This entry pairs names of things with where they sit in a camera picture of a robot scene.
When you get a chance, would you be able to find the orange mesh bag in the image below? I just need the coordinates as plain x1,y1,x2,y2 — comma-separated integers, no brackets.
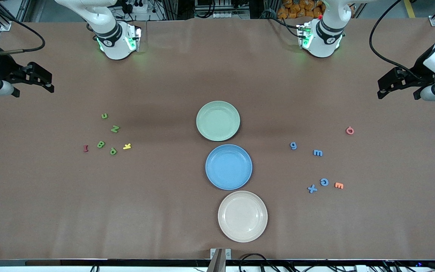
277,0,324,19

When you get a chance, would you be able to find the green plate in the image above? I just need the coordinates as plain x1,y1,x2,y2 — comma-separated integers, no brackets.
196,100,241,142

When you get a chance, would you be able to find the long white power strip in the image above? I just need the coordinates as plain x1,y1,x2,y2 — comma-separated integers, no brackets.
213,11,250,19

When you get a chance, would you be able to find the blue plate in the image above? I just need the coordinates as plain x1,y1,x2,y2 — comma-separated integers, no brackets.
205,144,253,190

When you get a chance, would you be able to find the brown table cover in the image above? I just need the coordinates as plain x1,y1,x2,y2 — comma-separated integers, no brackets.
0,17,435,261

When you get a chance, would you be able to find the beige plate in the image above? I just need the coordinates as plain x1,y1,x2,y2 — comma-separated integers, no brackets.
218,190,268,243

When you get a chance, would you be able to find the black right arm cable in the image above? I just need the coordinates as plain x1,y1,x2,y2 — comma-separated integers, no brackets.
0,19,46,56

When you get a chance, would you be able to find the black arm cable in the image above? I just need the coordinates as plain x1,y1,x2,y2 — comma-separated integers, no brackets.
0,19,46,56
369,0,435,78

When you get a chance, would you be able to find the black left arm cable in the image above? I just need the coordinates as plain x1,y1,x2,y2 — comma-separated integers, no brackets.
369,0,435,78

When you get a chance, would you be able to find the grey metal bracket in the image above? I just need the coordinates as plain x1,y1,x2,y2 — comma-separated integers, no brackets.
210,247,232,261

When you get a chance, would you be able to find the brown vertical post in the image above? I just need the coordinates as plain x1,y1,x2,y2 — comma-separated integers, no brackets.
207,248,226,272

